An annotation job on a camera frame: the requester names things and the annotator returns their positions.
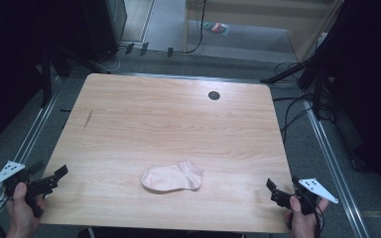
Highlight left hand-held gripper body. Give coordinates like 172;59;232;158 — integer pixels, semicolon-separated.
0;160;58;219

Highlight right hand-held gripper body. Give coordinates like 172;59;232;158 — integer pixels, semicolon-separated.
270;178;339;216

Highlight person's right hand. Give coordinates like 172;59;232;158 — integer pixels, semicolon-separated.
284;195;330;238

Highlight person's left hand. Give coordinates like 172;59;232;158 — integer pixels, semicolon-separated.
5;181;48;238

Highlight black metal stand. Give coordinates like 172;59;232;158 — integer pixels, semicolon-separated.
39;43;95;108

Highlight black tripod stand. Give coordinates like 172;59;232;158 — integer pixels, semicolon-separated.
259;33;341;122

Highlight black cabinet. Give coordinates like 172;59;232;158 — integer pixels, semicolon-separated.
80;0;128;62

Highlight colourful packet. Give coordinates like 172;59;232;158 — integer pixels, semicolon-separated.
202;21;231;37

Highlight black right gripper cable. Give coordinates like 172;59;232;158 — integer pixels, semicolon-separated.
307;194;325;238

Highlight silver floor rail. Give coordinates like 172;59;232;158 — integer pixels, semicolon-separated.
302;98;371;238
0;73;64;238

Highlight black floor cables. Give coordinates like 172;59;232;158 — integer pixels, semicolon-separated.
272;60;331;145

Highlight white floor cable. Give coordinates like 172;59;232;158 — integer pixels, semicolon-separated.
93;46;128;74

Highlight black hanging cable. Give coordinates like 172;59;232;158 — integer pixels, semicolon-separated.
173;0;208;55

